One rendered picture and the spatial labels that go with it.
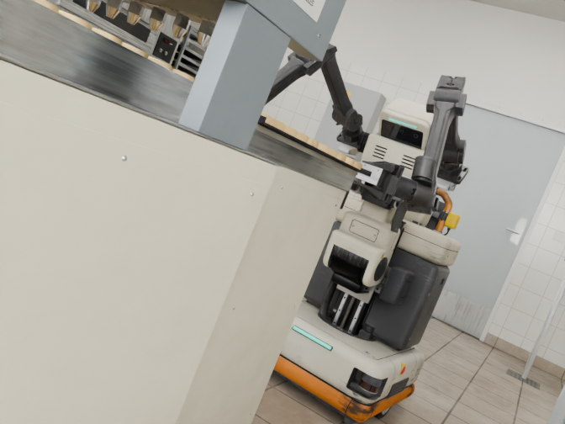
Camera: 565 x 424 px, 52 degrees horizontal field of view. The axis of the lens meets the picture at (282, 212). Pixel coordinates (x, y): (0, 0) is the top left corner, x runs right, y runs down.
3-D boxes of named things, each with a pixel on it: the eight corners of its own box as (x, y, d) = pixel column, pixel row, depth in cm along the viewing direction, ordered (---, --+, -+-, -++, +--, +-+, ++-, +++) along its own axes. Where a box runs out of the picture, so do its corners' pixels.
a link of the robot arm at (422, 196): (433, 206, 151) (420, 209, 156) (438, 182, 152) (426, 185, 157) (410, 198, 149) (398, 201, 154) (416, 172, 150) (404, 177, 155)
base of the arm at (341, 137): (371, 136, 243) (346, 128, 248) (370, 122, 237) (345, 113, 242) (360, 149, 239) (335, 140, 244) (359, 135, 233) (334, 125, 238)
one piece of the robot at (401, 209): (343, 209, 242) (362, 161, 241) (402, 235, 229) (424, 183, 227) (327, 204, 229) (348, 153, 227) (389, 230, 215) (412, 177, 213)
